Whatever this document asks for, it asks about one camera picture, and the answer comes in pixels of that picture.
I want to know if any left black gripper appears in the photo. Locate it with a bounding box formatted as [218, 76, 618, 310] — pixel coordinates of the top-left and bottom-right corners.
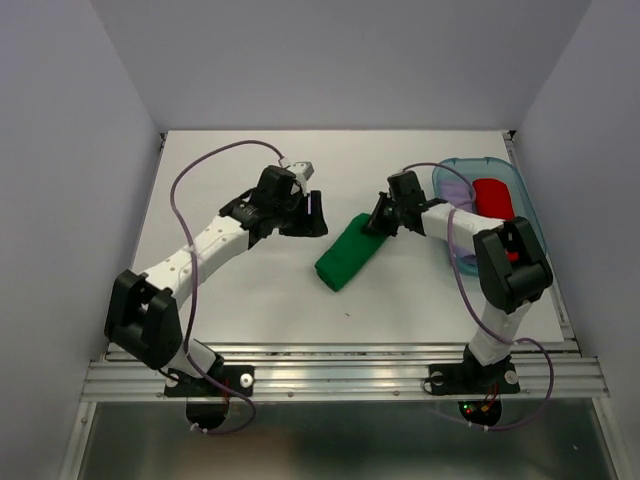
[273, 190, 328, 238]

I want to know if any green t shirt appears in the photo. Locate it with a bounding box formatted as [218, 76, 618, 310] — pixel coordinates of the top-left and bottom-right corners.
[314, 213, 387, 292]

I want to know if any translucent blue plastic bin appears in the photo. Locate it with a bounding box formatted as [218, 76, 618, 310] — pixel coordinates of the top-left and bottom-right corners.
[431, 157, 547, 252]

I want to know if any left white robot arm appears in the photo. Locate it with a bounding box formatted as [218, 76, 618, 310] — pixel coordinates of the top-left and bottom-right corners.
[105, 162, 328, 394]

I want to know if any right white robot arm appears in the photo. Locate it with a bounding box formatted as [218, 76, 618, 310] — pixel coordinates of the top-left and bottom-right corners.
[362, 169, 553, 395]

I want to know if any lavender t shirt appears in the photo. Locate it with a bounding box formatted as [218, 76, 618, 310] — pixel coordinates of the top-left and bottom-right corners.
[437, 180, 476, 266]

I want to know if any red t shirt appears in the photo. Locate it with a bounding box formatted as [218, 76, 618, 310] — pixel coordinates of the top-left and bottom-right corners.
[472, 176, 518, 261]

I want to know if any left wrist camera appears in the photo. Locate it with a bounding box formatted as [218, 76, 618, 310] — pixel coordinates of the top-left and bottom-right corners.
[290, 161, 315, 181]

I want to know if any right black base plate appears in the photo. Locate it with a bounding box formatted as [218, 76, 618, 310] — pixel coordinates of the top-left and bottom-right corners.
[422, 363, 521, 397]

